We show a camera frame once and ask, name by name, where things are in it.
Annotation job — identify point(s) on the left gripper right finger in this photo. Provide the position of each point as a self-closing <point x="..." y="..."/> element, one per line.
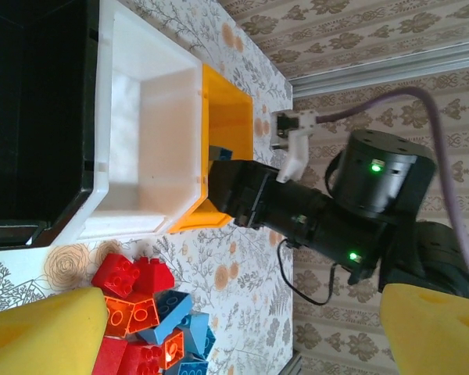
<point x="434" y="336"/>

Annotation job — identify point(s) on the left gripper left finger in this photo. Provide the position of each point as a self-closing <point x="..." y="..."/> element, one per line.
<point x="43" y="336"/>

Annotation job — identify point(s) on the red lego brick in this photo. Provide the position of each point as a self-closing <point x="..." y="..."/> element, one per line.
<point x="115" y="273"/>
<point x="156" y="275"/>
<point x="109" y="357"/>
<point x="140" y="359"/>

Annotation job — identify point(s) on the blue lego brick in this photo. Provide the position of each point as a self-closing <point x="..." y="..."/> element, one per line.
<point x="193" y="368"/>
<point x="172" y="302"/>
<point x="199" y="336"/>
<point x="220" y="153"/>
<point x="160" y="330"/>

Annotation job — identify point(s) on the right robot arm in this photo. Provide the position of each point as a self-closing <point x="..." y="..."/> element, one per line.
<point x="434" y="250"/>

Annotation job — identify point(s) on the orange lego brick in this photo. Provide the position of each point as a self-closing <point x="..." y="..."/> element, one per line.
<point x="172" y="349"/>
<point x="133" y="316"/>

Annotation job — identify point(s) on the floral patterned table cover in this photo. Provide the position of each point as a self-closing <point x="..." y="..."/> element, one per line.
<point x="238" y="254"/>

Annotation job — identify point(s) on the yellow plastic bin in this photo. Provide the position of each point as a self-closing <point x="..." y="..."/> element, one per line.
<point x="226" y="117"/>

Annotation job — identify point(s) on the white plastic bin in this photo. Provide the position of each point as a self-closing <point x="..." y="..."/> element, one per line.
<point x="160" y="136"/>

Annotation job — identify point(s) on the black plastic bin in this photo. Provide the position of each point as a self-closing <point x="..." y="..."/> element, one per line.
<point x="35" y="117"/>

